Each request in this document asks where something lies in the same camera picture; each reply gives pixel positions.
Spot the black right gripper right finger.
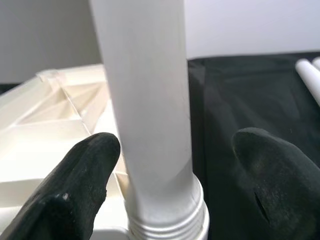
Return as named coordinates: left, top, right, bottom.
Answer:
left=231, top=127, right=320, bottom=240

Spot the black cloth table cover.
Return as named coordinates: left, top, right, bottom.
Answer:
left=0, top=49, right=320, bottom=240

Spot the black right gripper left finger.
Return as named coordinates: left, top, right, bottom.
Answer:
left=0, top=132, right=122, bottom=240

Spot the white plastic children table top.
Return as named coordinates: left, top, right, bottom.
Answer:
left=0, top=63, right=133, bottom=240

